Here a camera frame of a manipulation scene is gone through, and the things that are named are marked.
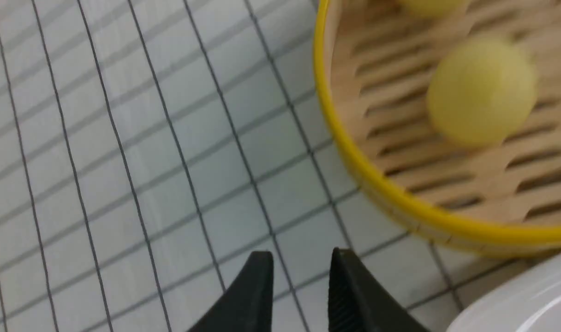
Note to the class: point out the yellow steamed bun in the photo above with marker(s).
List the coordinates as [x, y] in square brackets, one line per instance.
[432, 8]
[482, 91]

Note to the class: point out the yellow-rimmed bamboo steamer basket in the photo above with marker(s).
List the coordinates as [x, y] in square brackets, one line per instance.
[373, 63]

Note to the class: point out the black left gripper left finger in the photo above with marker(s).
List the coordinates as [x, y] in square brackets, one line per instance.
[247, 305]

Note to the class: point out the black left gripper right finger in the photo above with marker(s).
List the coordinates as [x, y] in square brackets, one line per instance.
[358, 303]

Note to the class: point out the white black-grid tablecloth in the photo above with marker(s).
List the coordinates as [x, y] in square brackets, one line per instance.
[147, 147]

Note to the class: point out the yellow steamed bun front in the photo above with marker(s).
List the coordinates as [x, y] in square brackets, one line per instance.
[482, 91]

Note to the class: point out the white square plate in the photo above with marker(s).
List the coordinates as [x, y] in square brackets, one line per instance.
[530, 302]

